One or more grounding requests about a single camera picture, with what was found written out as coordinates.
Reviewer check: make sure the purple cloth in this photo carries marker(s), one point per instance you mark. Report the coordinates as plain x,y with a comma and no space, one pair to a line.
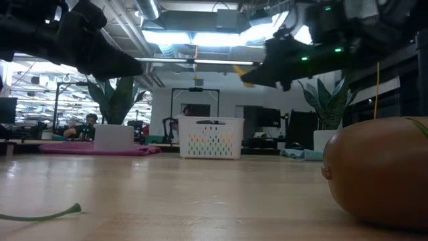
67,149

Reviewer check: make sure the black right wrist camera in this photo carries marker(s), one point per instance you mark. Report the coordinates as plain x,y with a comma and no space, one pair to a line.
327,23

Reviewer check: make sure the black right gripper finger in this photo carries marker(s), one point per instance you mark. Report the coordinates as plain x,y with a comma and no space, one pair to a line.
267,76

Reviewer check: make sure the long ceiling light strip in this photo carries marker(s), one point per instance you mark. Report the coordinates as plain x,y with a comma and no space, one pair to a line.
200,62

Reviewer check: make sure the black background monitor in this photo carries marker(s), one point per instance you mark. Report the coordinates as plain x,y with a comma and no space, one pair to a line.
6,110
267,117

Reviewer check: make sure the white perforated plastic basket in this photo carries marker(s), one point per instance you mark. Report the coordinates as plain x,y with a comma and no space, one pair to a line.
234,122

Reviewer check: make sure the teal cloth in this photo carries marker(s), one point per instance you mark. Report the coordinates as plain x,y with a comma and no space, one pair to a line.
297,154

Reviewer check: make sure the grey ceiling box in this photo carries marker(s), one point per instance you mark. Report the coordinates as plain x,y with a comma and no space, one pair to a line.
227,18

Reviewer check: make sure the yellow toy banana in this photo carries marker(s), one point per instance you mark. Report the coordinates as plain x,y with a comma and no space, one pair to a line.
239,71

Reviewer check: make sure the brown toy kiwi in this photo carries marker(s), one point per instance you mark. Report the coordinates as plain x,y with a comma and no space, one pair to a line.
378,174

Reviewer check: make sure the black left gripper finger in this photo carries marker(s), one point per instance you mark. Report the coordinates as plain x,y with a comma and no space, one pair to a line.
110,63

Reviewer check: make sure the black background robot arm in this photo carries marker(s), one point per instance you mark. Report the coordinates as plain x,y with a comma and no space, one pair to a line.
170,130

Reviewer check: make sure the silver ceiling air duct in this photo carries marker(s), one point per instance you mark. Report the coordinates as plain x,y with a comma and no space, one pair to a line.
148,8

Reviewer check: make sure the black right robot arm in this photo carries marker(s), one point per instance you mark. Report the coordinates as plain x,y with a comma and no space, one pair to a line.
384,33

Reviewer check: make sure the snake plant in white pot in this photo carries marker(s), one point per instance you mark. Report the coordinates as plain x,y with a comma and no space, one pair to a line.
329,110
113,137

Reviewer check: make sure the black background panel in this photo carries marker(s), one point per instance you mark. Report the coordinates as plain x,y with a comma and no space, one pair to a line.
302,129

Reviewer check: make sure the black background gantry frame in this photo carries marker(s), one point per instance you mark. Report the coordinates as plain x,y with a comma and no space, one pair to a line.
57,100
195,89

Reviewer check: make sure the person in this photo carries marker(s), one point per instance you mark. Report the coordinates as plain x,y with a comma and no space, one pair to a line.
189,110
90,118

